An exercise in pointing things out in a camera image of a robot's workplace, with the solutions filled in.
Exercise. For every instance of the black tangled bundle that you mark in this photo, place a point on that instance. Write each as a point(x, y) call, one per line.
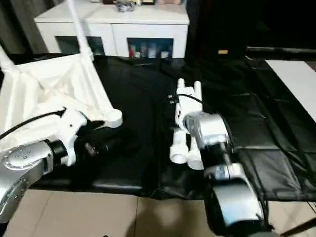
point(125, 7)

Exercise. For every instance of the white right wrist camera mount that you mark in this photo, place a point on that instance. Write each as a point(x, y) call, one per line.
point(188, 98)

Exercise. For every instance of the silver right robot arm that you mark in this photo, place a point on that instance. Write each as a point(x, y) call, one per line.
point(214, 128)

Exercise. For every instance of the white flat board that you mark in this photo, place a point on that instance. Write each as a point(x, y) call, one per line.
point(296, 81)

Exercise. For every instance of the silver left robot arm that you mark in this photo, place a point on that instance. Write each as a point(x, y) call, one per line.
point(22, 163)

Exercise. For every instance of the black work mat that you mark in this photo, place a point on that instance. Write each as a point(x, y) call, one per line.
point(148, 98)

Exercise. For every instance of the white plastic table leg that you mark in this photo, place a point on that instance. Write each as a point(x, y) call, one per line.
point(80, 29)
point(179, 150)
point(196, 158)
point(6, 59)

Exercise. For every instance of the small yellow label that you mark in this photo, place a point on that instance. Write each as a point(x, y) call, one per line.
point(222, 51)

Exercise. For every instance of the white plastic table top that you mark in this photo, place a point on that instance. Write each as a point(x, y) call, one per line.
point(49, 81)

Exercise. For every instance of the black tripod leg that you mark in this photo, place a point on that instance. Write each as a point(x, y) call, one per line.
point(301, 228)

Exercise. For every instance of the grey curtain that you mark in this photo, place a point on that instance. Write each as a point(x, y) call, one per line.
point(19, 27)

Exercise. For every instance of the white cabinet with glass doors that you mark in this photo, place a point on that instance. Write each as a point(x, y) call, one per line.
point(111, 19)

